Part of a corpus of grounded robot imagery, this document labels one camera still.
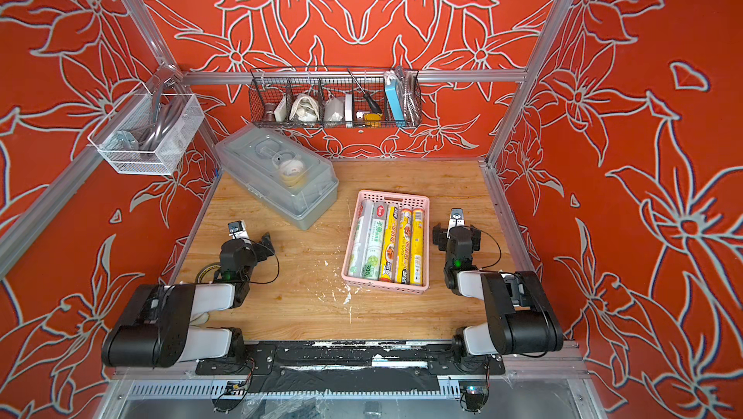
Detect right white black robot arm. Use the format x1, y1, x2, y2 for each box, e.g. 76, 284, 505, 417
431, 225, 564, 357

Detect black wire wall basket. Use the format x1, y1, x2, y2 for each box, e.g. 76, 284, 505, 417
249, 66, 423, 129

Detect blue box in wire basket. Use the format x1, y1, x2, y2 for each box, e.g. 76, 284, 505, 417
383, 71, 406, 128

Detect grey cables in bin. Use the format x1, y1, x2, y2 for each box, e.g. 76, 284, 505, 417
115, 73, 187, 152

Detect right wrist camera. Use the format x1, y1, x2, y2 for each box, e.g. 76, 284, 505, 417
447, 208, 466, 236

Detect clear wall bin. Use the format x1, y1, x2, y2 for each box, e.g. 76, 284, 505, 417
88, 84, 204, 176

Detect tape roll on box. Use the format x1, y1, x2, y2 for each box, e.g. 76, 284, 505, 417
279, 159, 307, 188

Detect yellow wrap roll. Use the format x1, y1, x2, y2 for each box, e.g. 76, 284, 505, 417
378, 205, 399, 282
410, 208, 425, 286
395, 208, 412, 285

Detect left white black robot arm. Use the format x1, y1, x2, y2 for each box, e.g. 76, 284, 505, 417
102, 233, 276, 368

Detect white cloth in wire basket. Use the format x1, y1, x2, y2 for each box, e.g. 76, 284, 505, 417
289, 93, 320, 123

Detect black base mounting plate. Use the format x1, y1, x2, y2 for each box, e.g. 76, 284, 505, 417
195, 340, 505, 376

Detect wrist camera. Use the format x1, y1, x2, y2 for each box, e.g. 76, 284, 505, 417
447, 208, 466, 236
228, 221, 249, 239

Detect green wrap roll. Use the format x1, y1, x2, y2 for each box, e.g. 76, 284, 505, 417
348, 200, 373, 278
361, 202, 387, 281

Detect clear plastic storage box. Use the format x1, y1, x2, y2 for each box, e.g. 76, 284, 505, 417
216, 124, 339, 231

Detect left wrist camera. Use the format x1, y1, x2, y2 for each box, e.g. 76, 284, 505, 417
228, 221, 249, 239

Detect pink plastic basket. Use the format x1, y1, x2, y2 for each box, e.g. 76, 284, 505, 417
342, 190, 431, 294

